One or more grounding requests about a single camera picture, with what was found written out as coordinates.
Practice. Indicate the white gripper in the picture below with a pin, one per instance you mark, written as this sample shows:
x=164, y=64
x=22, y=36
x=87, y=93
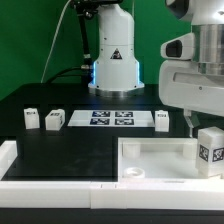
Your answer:
x=182, y=86

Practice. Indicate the white sheet with markers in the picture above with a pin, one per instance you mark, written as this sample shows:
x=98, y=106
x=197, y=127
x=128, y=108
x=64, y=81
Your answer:
x=107, y=118

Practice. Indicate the white square table top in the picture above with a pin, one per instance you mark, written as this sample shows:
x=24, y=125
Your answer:
x=157, y=158

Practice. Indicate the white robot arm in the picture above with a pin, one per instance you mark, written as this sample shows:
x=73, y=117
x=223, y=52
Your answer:
x=116, y=71

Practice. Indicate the white U-shaped obstacle fence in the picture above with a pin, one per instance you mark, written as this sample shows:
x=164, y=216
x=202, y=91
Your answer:
x=188, y=194

